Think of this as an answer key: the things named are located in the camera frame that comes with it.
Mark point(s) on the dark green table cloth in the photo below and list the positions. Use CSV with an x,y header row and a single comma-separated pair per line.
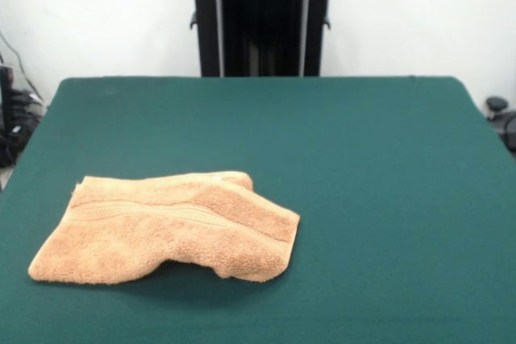
x,y
363,199

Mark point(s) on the chair caster base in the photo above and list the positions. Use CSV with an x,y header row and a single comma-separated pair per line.
x,y
496,104

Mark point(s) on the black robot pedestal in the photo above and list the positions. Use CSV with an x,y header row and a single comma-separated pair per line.
x,y
262,17

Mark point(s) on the orange terry towel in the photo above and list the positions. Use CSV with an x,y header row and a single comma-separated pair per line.
x,y
161,231

